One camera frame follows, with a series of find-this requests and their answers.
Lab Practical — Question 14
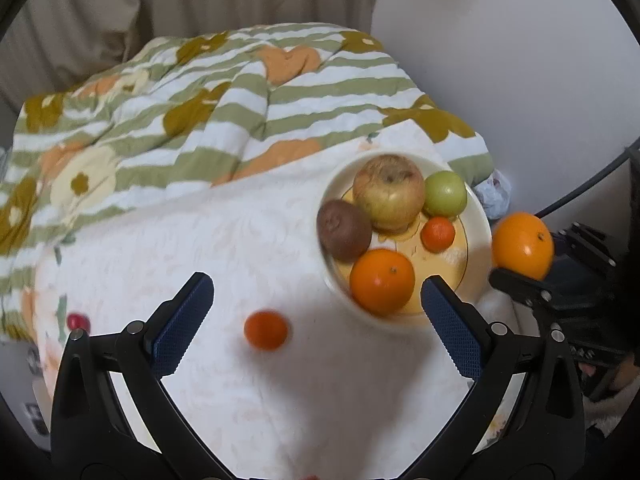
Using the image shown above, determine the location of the brownish yellow apple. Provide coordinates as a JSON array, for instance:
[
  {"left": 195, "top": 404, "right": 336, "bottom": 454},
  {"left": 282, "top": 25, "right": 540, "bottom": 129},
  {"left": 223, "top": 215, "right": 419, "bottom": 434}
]
[{"left": 352, "top": 155, "right": 426, "bottom": 233}]

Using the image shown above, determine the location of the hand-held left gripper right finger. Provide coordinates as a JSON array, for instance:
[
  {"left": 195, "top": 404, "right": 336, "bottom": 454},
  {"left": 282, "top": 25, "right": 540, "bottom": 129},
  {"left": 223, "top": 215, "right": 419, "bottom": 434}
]
[{"left": 415, "top": 275, "right": 585, "bottom": 480}]

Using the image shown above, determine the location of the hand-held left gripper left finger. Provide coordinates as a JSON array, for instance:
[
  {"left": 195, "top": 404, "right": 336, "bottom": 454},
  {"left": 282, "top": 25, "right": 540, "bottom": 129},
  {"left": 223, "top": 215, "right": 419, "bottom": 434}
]
[{"left": 50, "top": 272, "right": 221, "bottom": 480}]

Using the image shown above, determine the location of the white plastic bag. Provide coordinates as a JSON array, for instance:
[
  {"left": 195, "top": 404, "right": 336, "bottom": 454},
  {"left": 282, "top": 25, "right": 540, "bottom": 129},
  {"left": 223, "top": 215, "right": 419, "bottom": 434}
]
[{"left": 472, "top": 170, "right": 513, "bottom": 221}]

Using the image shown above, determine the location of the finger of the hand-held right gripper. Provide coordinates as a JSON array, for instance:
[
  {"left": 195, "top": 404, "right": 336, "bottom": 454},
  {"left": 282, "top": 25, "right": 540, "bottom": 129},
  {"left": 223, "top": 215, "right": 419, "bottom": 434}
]
[
  {"left": 552, "top": 224, "right": 618, "bottom": 267},
  {"left": 490, "top": 267, "right": 556, "bottom": 306}
]

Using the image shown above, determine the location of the white floral tablecloth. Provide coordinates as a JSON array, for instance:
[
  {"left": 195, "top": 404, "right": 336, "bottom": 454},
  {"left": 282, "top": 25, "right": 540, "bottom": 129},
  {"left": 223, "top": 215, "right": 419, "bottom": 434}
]
[{"left": 35, "top": 125, "right": 521, "bottom": 480}]

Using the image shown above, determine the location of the small mandarin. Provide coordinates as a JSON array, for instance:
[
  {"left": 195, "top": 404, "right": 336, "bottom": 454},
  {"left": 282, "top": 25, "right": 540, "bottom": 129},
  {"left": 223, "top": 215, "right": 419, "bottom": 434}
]
[
  {"left": 420, "top": 216, "right": 456, "bottom": 254},
  {"left": 243, "top": 311, "right": 291, "bottom": 352}
]

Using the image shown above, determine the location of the brown kiwi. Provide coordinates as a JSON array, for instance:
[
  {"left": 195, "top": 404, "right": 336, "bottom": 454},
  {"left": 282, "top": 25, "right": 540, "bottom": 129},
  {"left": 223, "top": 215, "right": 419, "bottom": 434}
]
[{"left": 316, "top": 199, "right": 373, "bottom": 263}]

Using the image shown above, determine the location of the green striped floral blanket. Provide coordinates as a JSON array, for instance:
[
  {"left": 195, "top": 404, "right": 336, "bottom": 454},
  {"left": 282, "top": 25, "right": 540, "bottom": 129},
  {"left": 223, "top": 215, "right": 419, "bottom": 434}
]
[{"left": 0, "top": 22, "right": 496, "bottom": 341}]

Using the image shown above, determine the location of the large green apple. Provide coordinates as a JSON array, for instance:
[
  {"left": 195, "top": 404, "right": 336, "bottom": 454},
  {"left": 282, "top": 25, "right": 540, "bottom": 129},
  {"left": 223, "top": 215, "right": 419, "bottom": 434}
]
[{"left": 424, "top": 170, "right": 468, "bottom": 219}]

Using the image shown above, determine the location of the orange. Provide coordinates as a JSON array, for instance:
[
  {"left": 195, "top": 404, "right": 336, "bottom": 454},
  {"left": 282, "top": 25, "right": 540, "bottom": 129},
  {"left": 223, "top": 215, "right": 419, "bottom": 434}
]
[
  {"left": 491, "top": 212, "right": 556, "bottom": 282},
  {"left": 349, "top": 248, "right": 416, "bottom": 317}
]

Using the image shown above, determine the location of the person's right forearm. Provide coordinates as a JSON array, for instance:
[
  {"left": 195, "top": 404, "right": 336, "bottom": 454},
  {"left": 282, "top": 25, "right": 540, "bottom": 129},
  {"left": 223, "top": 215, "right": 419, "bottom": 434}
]
[{"left": 582, "top": 355, "right": 640, "bottom": 436}]

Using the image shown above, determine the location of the cream plate with duck print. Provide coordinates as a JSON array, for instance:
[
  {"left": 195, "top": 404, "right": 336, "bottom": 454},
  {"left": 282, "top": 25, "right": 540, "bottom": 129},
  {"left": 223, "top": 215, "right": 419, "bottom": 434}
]
[{"left": 320, "top": 152, "right": 492, "bottom": 335}]

